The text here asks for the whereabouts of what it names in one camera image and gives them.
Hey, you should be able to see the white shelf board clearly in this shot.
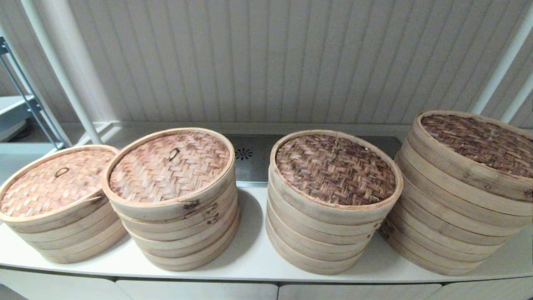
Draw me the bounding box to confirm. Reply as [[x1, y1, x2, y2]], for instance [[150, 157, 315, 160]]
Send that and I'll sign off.
[[0, 95, 36, 142]]

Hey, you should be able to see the grey metal rack frame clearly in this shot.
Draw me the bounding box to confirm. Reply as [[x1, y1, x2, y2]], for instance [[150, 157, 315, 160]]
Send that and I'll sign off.
[[0, 37, 68, 150]]

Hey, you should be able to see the steamer stack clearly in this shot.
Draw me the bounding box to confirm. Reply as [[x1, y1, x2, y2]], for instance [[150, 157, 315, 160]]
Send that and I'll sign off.
[[408, 110, 533, 203], [0, 144, 121, 235]]

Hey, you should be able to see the dark woven bamboo steamer lid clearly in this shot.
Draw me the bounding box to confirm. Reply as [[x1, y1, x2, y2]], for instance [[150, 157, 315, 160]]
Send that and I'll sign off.
[[269, 129, 403, 226]]

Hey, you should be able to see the far right steamer stack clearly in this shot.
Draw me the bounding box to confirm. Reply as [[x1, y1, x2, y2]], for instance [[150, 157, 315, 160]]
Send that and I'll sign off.
[[408, 110, 533, 203]]

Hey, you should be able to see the white round pole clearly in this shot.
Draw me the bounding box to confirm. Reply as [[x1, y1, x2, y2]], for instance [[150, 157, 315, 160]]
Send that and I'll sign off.
[[19, 0, 104, 145], [501, 77, 533, 124], [470, 4, 533, 115]]

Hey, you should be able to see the white stand base bar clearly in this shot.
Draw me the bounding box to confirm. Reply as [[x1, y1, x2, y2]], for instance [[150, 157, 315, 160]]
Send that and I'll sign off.
[[79, 121, 122, 145]]

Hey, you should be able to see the far left steamer stack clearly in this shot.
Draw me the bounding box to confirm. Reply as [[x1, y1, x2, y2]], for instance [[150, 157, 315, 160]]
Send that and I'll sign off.
[[0, 144, 121, 235]]

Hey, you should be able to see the light woven bamboo steamer lid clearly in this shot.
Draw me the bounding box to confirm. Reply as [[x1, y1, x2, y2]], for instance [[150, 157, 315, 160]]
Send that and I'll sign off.
[[101, 127, 236, 222]]

